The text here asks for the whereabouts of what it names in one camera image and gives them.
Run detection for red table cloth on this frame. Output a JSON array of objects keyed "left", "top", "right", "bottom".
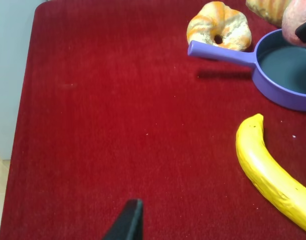
[{"left": 0, "top": 0, "right": 306, "bottom": 240}]

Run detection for pink peach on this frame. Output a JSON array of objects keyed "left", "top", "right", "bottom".
[{"left": 282, "top": 0, "right": 306, "bottom": 48}]

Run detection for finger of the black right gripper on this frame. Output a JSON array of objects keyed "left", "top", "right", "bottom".
[{"left": 295, "top": 22, "right": 306, "bottom": 43}]

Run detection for twisted ring bread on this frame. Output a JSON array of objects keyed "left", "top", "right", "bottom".
[{"left": 186, "top": 1, "right": 252, "bottom": 51}]

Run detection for yellow banana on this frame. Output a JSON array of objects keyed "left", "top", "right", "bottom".
[{"left": 236, "top": 113, "right": 306, "bottom": 231}]

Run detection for purple toy pan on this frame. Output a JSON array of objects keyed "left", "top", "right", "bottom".
[{"left": 187, "top": 29, "right": 306, "bottom": 112}]

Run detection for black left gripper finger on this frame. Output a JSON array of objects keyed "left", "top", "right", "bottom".
[{"left": 102, "top": 198, "right": 143, "bottom": 240}]

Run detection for croissant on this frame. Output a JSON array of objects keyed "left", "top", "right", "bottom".
[{"left": 246, "top": 0, "right": 291, "bottom": 28}]

